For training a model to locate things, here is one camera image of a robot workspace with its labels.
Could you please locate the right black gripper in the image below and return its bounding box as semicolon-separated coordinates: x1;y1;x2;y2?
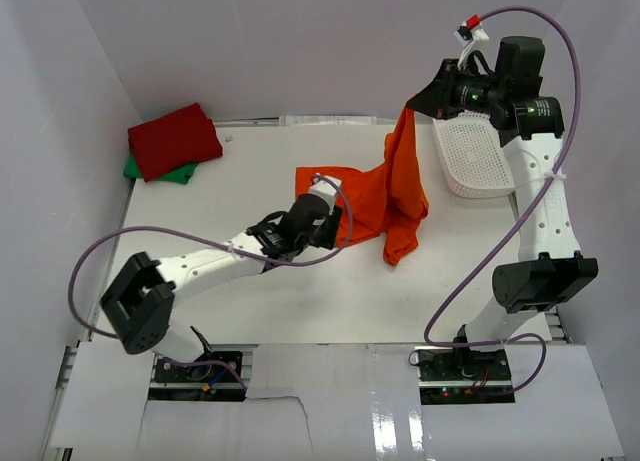
405;59;506;121

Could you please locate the orange t shirt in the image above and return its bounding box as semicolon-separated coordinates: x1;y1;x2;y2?
295;107;429;266

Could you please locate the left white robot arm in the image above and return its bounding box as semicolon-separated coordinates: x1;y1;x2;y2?
100;188;343;380

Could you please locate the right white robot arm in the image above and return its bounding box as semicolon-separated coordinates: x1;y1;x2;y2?
408;36;599;380

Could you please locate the white perforated plastic basket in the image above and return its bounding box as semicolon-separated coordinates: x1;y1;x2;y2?
433;111;515;199

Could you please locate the paper strip at back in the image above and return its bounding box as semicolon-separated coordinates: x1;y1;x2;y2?
279;115;377;127

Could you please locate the red folded t shirt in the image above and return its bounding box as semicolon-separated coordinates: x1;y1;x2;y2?
128;103;223;182

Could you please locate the white paper sheet front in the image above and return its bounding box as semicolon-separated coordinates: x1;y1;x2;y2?
50;342;623;460

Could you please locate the green folded t shirt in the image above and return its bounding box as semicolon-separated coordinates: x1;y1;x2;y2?
123;155;199;185

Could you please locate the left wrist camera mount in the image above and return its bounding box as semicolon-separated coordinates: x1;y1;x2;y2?
307;173;342;214

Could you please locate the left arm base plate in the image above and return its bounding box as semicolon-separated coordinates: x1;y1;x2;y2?
148;358;245;402

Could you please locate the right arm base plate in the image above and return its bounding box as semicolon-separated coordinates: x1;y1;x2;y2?
408;347;515;406

